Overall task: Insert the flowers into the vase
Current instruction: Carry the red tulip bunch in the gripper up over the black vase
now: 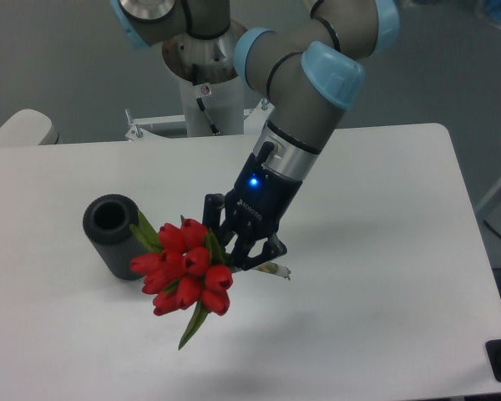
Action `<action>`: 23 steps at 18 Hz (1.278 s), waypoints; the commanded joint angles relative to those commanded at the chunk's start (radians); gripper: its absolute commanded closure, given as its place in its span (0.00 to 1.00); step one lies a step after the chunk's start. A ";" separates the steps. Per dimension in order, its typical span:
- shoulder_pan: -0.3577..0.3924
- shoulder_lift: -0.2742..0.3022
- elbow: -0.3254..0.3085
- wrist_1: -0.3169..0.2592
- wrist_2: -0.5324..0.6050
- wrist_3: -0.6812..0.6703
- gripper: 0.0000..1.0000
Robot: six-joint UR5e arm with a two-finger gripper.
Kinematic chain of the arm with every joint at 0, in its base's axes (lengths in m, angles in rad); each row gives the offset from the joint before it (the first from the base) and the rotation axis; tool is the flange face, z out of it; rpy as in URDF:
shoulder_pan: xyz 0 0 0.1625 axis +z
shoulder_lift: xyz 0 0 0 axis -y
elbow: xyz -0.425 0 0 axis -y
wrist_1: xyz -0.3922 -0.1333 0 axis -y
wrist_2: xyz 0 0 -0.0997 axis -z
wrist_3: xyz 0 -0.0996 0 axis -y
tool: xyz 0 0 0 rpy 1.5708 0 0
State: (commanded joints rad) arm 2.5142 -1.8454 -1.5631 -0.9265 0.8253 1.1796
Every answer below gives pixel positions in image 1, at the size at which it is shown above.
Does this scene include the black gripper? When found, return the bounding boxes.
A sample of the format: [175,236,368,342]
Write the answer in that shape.
[202,154,302,271]

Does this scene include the red tulip bouquet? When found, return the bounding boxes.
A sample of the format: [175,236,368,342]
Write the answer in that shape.
[129,212,238,349]

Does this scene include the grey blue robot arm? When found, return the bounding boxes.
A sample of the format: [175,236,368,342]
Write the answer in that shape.
[112,0,400,270]

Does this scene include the dark grey ribbed vase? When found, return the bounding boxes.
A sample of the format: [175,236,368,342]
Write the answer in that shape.
[83,194,148,281]

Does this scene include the white chair back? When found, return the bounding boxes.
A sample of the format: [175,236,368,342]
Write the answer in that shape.
[0,109,59,149]

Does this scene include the black cable on pedestal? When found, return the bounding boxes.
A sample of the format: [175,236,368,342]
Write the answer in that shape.
[191,62,222,137]

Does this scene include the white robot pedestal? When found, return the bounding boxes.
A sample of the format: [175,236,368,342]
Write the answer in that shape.
[125,78,274,141]

